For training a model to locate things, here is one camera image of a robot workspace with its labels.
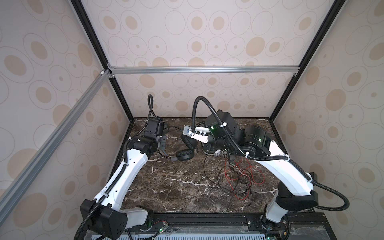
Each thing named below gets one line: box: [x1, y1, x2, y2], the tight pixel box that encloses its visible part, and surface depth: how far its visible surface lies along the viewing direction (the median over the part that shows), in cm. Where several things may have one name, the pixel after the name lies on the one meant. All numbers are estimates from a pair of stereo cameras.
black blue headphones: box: [170, 134, 198, 162], surface depth 77 cm
